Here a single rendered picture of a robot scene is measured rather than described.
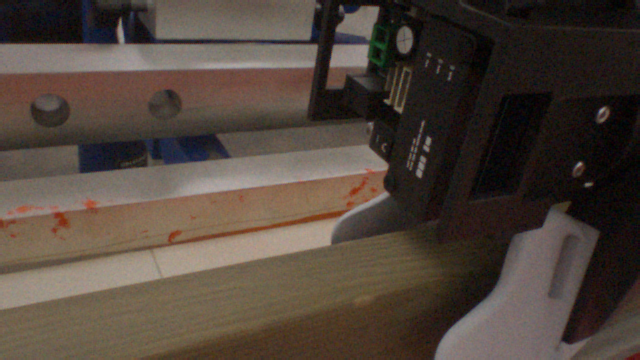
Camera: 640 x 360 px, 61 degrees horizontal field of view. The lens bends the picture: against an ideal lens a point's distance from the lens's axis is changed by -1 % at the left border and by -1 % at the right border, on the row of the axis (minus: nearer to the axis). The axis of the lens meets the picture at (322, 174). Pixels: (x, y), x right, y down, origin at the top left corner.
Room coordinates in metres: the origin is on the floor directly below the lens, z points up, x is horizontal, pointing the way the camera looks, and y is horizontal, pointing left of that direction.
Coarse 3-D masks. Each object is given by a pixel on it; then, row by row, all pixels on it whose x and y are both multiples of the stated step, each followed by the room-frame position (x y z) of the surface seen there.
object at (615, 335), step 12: (624, 324) 0.21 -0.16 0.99; (636, 324) 0.21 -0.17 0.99; (600, 336) 0.20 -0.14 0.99; (612, 336) 0.20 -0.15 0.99; (624, 336) 0.20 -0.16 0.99; (636, 336) 0.20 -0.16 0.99; (588, 348) 0.19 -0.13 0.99; (600, 348) 0.19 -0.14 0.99; (612, 348) 0.19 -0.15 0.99; (624, 348) 0.19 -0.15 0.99; (636, 348) 0.20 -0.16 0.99
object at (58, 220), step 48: (0, 192) 0.23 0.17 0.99; (48, 192) 0.24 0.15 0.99; (96, 192) 0.25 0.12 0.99; (144, 192) 0.26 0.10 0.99; (192, 192) 0.27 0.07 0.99; (240, 192) 0.28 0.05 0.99; (288, 192) 0.30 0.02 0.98; (336, 192) 0.32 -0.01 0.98; (0, 240) 0.21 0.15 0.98; (48, 240) 0.22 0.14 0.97; (96, 240) 0.23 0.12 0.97; (144, 240) 0.25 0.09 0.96; (192, 240) 0.26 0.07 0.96
